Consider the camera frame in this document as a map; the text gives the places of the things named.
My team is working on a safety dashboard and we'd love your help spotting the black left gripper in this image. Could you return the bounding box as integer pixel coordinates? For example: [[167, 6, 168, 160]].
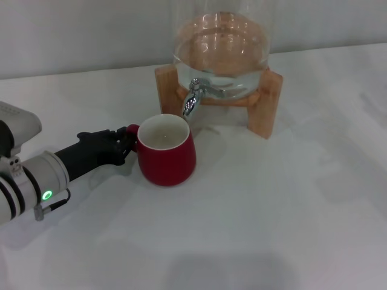
[[54, 126, 137, 184]]

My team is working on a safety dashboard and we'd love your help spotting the glass water dispenser jar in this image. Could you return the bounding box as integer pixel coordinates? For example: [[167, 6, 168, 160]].
[[172, 0, 272, 99]]

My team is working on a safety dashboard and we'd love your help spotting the silver metal faucet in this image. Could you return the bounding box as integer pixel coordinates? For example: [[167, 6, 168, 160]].
[[182, 77, 209, 117]]

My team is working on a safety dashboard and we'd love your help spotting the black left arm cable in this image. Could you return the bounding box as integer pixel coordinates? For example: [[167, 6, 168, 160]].
[[33, 188, 72, 221]]

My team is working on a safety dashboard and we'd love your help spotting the red ceramic cup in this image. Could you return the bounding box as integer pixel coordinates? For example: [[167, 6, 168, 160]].
[[125, 114, 197, 187]]

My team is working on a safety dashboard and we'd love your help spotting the wooden dispenser stand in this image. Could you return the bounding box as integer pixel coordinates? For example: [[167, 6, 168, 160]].
[[154, 65, 284, 140]]

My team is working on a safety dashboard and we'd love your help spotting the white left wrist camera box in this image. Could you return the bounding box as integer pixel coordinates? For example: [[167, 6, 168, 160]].
[[0, 101, 42, 158]]

